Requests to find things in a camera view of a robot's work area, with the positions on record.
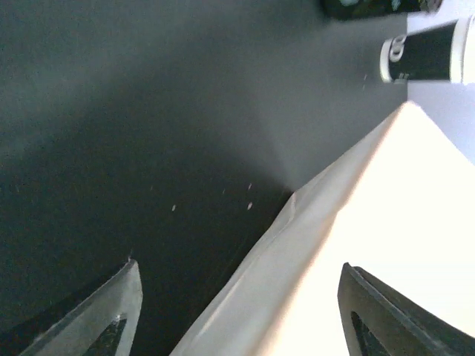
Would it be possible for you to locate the blue checkered paper bag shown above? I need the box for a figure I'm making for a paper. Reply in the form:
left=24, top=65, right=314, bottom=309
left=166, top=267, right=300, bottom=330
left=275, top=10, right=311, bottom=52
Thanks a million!
left=173, top=102, right=474, bottom=355

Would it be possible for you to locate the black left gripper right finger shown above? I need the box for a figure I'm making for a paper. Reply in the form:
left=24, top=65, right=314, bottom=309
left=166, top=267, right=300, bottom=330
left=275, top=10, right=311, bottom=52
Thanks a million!
left=338, top=263, right=474, bottom=355

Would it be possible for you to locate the stack of white paper cups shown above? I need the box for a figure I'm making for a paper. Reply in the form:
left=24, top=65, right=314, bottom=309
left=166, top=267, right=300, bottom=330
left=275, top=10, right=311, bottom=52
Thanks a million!
left=379, top=16, right=474, bottom=85

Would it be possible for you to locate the stack of black lids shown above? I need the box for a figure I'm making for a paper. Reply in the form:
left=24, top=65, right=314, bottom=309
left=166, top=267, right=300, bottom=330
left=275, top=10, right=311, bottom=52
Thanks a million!
left=320, top=0, right=443, bottom=21

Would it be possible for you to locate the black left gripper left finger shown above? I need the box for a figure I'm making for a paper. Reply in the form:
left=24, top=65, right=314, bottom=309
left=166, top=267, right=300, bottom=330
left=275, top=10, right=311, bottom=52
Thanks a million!
left=1, top=259, right=143, bottom=355

